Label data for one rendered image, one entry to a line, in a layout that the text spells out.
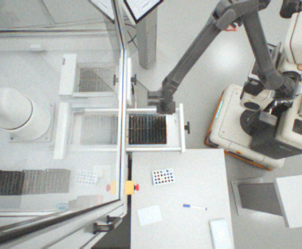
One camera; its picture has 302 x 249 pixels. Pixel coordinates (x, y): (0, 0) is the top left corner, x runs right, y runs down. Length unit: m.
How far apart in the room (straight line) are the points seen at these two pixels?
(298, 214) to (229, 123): 0.86
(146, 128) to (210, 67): 1.48
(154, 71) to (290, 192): 1.64
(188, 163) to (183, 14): 2.01
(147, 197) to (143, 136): 0.37
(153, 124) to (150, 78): 1.16
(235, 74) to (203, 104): 0.52
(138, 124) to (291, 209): 1.02
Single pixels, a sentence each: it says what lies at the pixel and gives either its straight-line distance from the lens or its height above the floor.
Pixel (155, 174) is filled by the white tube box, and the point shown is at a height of 0.80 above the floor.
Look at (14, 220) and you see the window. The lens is 0.32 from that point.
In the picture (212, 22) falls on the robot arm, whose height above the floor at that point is 1.47.
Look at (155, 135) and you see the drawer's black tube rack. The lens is 1.25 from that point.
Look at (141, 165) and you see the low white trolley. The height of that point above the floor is 0.76.
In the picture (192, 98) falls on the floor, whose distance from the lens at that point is 2.35.
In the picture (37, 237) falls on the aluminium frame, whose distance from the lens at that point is 0.33.
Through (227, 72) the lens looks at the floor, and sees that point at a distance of 2.58.
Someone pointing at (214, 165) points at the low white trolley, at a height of 0.76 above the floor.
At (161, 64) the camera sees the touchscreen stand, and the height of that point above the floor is 0.04.
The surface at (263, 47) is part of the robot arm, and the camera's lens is 1.01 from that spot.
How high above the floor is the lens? 2.11
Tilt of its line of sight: 73 degrees down
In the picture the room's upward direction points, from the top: 1 degrees counter-clockwise
